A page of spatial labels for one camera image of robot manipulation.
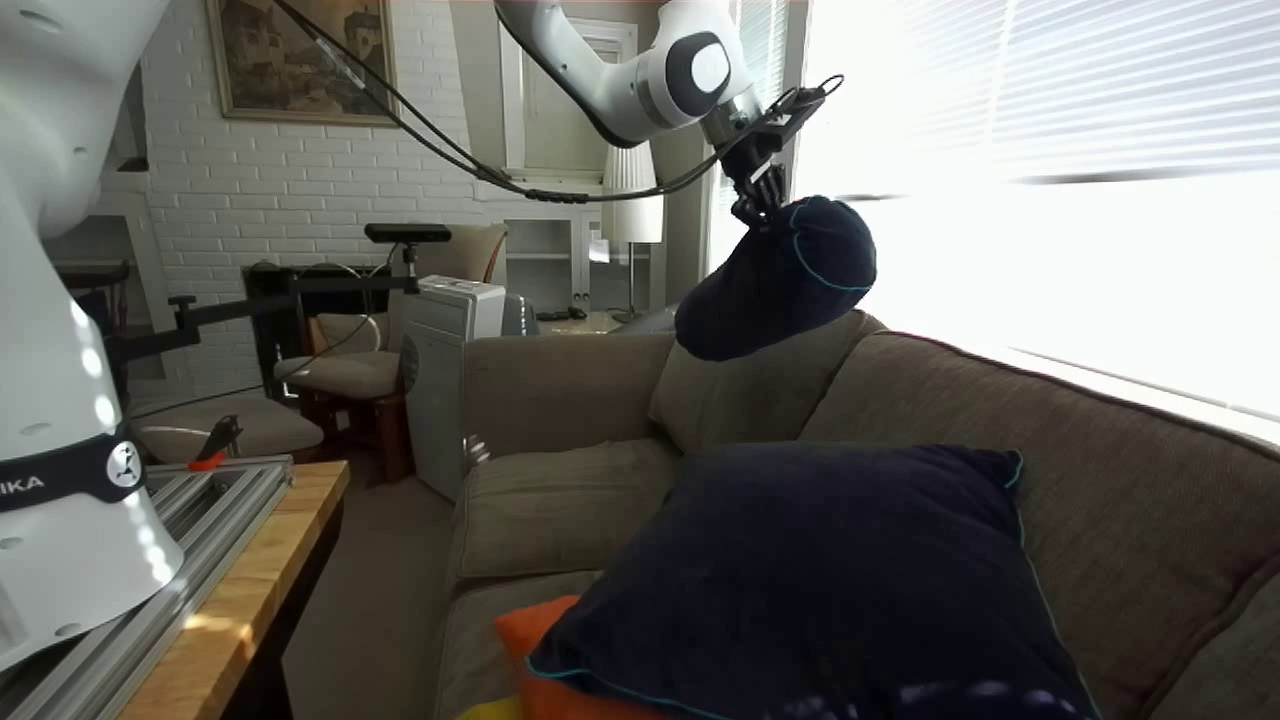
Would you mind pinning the navy cylindrical pillow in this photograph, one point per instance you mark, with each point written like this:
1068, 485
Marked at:
775, 280

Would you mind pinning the navy square pillow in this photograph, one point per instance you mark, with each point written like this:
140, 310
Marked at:
810, 580

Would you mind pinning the white shelf unit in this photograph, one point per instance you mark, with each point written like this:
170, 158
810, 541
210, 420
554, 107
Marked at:
545, 250

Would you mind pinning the orange and black clamp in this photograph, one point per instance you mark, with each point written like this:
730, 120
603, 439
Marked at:
218, 442

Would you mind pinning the beige footstool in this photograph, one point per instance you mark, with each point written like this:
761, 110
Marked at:
260, 425

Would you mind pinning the framed painting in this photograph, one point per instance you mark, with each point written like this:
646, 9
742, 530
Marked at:
300, 60

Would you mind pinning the white air purifier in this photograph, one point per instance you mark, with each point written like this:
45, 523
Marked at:
445, 380

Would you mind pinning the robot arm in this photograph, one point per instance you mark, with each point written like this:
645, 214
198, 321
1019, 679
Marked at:
60, 420

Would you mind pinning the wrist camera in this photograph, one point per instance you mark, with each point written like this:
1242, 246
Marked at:
798, 108

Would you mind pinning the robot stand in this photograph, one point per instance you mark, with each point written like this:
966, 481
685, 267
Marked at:
240, 590

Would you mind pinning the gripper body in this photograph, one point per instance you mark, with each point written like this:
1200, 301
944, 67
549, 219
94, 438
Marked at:
748, 155

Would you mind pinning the yellow pillow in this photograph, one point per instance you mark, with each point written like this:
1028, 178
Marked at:
495, 711

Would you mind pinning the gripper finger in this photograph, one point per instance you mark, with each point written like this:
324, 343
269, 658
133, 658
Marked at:
774, 190
746, 208

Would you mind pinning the brown fabric sofa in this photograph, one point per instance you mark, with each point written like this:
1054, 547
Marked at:
1100, 480

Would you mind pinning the beige armchair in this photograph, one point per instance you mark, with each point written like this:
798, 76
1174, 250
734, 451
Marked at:
345, 370

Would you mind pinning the orange pillow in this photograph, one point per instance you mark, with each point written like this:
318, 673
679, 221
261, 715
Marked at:
545, 660

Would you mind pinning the floor lamp with white shade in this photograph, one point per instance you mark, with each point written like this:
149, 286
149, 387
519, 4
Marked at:
632, 200

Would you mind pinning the window with blinds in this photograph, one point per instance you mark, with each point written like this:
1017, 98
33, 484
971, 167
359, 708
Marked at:
1050, 200

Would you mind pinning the camera on mount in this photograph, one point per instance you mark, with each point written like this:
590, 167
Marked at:
405, 234

